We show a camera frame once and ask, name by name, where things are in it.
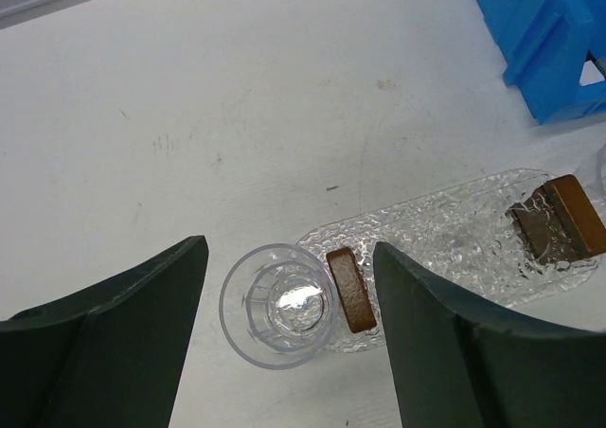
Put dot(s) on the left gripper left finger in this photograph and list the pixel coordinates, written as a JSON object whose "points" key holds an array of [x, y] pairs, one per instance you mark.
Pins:
{"points": [[110, 355]]}

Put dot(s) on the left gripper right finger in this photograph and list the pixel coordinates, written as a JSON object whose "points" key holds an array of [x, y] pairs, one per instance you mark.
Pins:
{"points": [[460, 360]]}

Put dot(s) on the clear plastic cup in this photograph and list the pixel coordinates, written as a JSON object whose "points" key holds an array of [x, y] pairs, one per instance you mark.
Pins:
{"points": [[278, 306], [591, 172]]}

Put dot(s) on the clear textured oval tray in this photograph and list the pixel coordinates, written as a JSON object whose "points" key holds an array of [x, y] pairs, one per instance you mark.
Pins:
{"points": [[450, 238]]}

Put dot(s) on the black toothbrush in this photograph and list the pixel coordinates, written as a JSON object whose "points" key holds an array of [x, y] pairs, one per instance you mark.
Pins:
{"points": [[599, 63]]}

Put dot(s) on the blue compartment bin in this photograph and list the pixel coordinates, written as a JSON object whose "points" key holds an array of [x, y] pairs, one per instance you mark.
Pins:
{"points": [[545, 44]]}

